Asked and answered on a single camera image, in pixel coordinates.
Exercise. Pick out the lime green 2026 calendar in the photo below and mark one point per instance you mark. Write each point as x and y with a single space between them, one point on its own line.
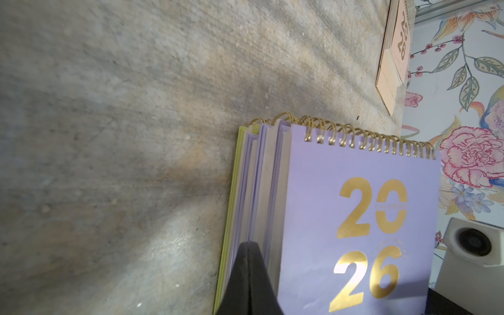
229 225

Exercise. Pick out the peach 2026 calendar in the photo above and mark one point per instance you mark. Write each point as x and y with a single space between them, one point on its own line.
393 65

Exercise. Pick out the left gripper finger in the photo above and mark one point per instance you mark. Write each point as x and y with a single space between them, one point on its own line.
249 290

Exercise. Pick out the right aluminium corner post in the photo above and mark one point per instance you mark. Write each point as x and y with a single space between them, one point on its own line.
441 10

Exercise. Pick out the purple calendar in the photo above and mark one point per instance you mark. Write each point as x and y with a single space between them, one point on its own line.
263 180
358 214
240 198

